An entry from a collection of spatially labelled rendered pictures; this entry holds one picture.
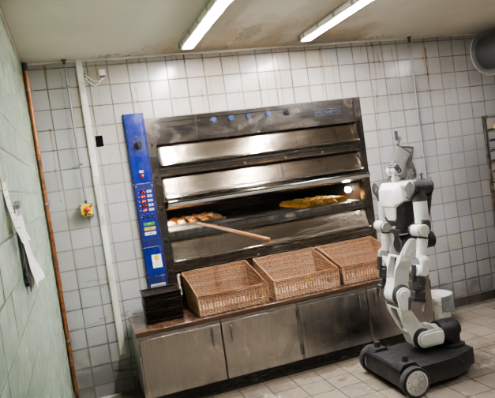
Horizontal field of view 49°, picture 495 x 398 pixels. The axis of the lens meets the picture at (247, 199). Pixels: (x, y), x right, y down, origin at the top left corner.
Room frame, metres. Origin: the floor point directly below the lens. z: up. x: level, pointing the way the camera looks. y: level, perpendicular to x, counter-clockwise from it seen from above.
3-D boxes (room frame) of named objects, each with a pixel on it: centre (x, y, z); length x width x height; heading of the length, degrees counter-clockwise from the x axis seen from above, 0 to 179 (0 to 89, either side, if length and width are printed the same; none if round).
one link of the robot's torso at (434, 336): (3.74, -1.09, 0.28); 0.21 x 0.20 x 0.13; 107
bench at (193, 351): (4.33, -0.18, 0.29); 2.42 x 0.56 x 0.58; 108
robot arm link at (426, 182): (3.52, -1.12, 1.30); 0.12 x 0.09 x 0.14; 106
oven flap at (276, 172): (4.63, -0.20, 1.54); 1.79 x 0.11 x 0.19; 108
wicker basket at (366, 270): (4.56, -0.86, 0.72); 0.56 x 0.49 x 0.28; 107
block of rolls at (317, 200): (5.23, -0.62, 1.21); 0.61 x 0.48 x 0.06; 18
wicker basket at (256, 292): (4.20, 0.27, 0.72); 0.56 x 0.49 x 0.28; 109
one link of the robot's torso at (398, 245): (3.75, -1.11, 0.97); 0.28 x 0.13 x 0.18; 107
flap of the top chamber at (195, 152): (4.63, -0.20, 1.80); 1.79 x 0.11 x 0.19; 108
